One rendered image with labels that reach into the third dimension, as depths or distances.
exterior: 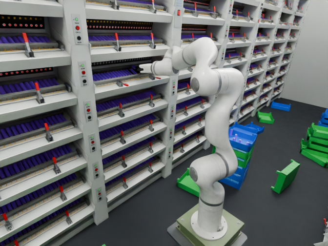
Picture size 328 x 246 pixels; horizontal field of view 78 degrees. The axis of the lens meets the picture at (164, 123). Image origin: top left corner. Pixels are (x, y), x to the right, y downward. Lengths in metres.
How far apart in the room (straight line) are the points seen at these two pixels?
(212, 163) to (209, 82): 0.35
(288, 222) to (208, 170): 1.14
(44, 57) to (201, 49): 0.66
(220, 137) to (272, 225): 1.11
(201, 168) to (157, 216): 0.87
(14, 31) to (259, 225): 1.88
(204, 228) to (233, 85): 0.72
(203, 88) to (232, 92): 0.14
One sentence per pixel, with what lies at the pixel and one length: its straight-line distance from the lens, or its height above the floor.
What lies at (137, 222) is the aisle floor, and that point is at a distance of 1.65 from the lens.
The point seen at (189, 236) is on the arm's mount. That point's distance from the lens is 1.22.
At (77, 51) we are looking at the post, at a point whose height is 1.17.
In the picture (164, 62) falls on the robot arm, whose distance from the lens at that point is 1.20.
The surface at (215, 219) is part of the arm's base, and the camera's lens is 1.12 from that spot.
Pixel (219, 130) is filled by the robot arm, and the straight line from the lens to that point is 0.86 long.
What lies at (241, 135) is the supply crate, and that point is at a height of 0.42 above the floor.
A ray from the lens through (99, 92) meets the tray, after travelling 1.18.
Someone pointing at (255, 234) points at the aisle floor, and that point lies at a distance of 1.75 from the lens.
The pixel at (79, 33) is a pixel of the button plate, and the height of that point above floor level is 1.25.
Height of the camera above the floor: 1.30
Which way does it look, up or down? 26 degrees down
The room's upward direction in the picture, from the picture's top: 3 degrees clockwise
